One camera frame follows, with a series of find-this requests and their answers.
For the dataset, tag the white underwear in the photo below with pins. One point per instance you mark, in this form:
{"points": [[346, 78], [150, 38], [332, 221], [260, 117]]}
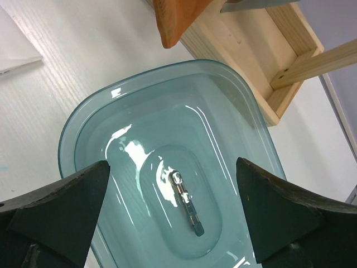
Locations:
{"points": [[16, 49]]}

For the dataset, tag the wooden clothes rack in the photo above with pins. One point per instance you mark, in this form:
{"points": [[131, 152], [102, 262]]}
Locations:
{"points": [[274, 49]]}

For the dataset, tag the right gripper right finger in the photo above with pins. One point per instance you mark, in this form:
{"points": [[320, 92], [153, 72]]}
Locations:
{"points": [[290, 226]]}

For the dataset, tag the teal plastic bin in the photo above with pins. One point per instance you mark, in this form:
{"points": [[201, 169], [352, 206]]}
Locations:
{"points": [[197, 117]]}

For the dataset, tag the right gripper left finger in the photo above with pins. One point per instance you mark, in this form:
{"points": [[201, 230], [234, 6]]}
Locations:
{"points": [[53, 226]]}

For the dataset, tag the orange and cream underwear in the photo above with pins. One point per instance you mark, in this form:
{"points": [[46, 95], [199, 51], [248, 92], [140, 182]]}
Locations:
{"points": [[174, 17]]}

